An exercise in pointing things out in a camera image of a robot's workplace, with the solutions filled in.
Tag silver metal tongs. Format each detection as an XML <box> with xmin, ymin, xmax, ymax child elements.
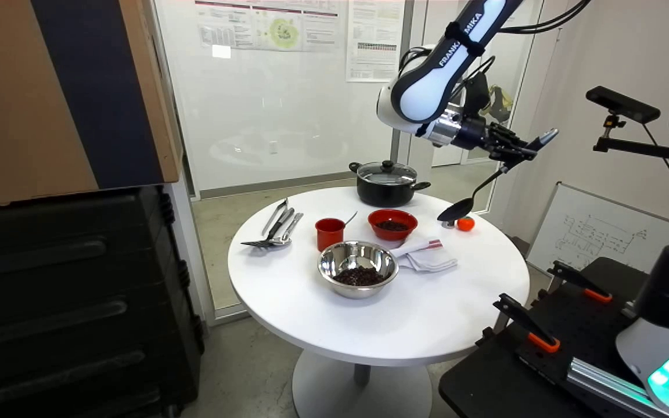
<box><xmin>259</xmin><ymin>197</ymin><xmax>296</xmax><ymax>241</ymax></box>

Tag black perforated robot platform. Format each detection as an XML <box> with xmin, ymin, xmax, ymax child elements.
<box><xmin>436</xmin><ymin>256</ymin><xmax>669</xmax><ymax>418</ymax></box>

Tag aluminium rail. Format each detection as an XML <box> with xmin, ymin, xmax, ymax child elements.
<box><xmin>565</xmin><ymin>356</ymin><xmax>661</xmax><ymax>418</ymax></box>

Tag wide paper poster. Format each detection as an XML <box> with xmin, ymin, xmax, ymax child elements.
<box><xmin>193</xmin><ymin>0</ymin><xmax>349</xmax><ymax>55</ymax></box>

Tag cardboard box with dark stripe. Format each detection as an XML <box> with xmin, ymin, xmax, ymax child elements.
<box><xmin>0</xmin><ymin>0</ymin><xmax>181</xmax><ymax>206</ymax></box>

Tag silver metal bowl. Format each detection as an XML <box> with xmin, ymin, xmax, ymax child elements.
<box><xmin>315</xmin><ymin>239</ymin><xmax>402</xmax><ymax>302</ymax></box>

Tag white towel with red stripes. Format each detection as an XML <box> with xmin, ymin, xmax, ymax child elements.
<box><xmin>394</xmin><ymin>236</ymin><xmax>460</xmax><ymax>277</ymax></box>

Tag black camera on stand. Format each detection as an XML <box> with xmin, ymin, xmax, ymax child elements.
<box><xmin>586</xmin><ymin>83</ymin><xmax>661</xmax><ymax>126</ymax></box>

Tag whiteboard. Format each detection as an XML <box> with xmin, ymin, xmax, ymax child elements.
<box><xmin>525</xmin><ymin>180</ymin><xmax>669</xmax><ymax>273</ymax></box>

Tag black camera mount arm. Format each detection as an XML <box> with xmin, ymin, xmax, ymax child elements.
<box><xmin>589</xmin><ymin>111</ymin><xmax>669</xmax><ymax>166</ymax></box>

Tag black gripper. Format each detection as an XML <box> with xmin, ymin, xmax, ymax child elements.
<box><xmin>449</xmin><ymin>114</ymin><xmax>539</xmax><ymax>169</ymax></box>

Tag office chair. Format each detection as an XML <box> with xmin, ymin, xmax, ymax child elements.
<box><xmin>493</xmin><ymin>83</ymin><xmax>515</xmax><ymax>126</ymax></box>

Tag black clamp with orange handle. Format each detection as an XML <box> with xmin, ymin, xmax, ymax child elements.
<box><xmin>545</xmin><ymin>259</ymin><xmax>615</xmax><ymax>307</ymax></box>
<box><xmin>493</xmin><ymin>289</ymin><xmax>562</xmax><ymax>358</ymax></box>

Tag black hard case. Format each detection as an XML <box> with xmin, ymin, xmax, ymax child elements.
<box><xmin>0</xmin><ymin>183</ymin><xmax>205</xmax><ymax>418</ymax></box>

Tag black ladle with silver handle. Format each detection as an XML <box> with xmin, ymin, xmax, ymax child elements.
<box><xmin>433</xmin><ymin>126</ymin><xmax>562</xmax><ymax>226</ymax></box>

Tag black cooking pot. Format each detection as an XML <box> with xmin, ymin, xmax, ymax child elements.
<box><xmin>345</xmin><ymin>157</ymin><xmax>433</xmax><ymax>208</ymax></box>

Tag narrow paper poster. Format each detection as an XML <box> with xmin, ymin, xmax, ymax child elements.
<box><xmin>345</xmin><ymin>0</ymin><xmax>404</xmax><ymax>83</ymax></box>

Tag glass pot lid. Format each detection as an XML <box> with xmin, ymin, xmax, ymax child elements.
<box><xmin>356</xmin><ymin>157</ymin><xmax>417</xmax><ymax>187</ymax></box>

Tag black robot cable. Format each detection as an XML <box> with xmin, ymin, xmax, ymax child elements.
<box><xmin>499</xmin><ymin>0</ymin><xmax>591</xmax><ymax>36</ymax></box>

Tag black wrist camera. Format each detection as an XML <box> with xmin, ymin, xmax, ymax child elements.
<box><xmin>463</xmin><ymin>66</ymin><xmax>497</xmax><ymax>118</ymax></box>

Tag white table pedestal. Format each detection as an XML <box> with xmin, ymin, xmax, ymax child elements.
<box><xmin>291</xmin><ymin>351</ymin><xmax>433</xmax><ymax>418</ymax></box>

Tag red bowl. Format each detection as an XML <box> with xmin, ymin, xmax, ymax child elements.
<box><xmin>367</xmin><ymin>206</ymin><xmax>420</xmax><ymax>244</ymax></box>

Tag red mug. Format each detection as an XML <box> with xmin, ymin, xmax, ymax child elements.
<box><xmin>313</xmin><ymin>216</ymin><xmax>349</xmax><ymax>256</ymax></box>

